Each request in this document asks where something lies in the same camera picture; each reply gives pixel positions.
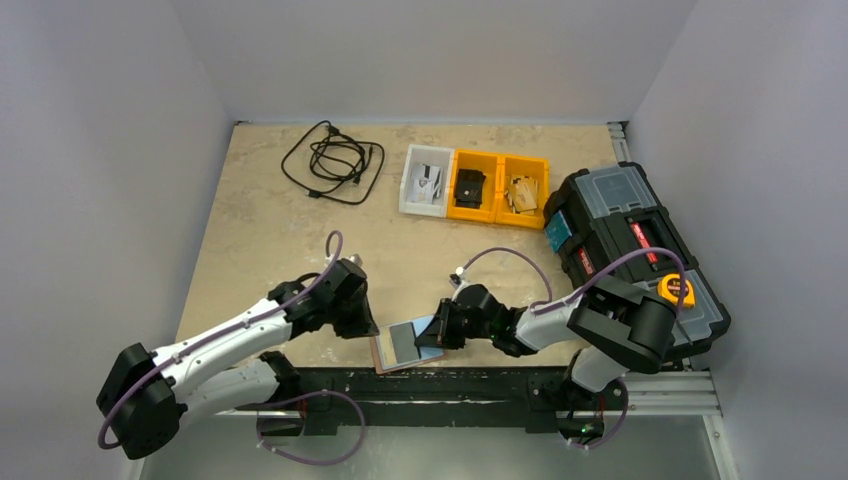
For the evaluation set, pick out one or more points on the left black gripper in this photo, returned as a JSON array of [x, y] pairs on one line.
[[363, 325]]

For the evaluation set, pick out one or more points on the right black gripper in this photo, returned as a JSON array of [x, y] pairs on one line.
[[448, 323]]

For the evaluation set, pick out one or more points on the pink leather card holder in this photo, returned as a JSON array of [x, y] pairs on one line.
[[383, 358]]

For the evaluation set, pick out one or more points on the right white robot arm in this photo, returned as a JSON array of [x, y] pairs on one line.
[[627, 328]]

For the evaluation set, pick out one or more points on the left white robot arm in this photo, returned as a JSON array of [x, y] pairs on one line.
[[150, 395]]

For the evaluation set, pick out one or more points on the black card in sleeve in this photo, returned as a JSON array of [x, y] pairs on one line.
[[402, 338]]

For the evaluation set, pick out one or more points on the white cards stack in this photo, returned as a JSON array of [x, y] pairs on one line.
[[424, 183]]

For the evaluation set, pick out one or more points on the black cards stack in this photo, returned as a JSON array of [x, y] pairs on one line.
[[468, 189]]

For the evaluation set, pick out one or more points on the tan cards stack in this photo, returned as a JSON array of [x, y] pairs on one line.
[[522, 194]]

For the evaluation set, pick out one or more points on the yellow bin with tan cards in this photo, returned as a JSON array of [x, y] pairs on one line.
[[537, 168]]

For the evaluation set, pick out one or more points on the yellow bin with black cards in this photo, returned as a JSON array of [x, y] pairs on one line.
[[486, 162]]

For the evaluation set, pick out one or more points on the blue packet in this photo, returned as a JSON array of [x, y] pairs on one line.
[[557, 231]]

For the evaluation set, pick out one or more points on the white plastic bin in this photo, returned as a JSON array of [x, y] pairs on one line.
[[432, 155]]

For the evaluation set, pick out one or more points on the black plastic toolbox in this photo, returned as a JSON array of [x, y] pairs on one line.
[[614, 210]]

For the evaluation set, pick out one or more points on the yellow tape measure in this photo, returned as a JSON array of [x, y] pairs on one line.
[[673, 288]]

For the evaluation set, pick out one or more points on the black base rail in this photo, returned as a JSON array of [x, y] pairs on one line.
[[536, 400]]

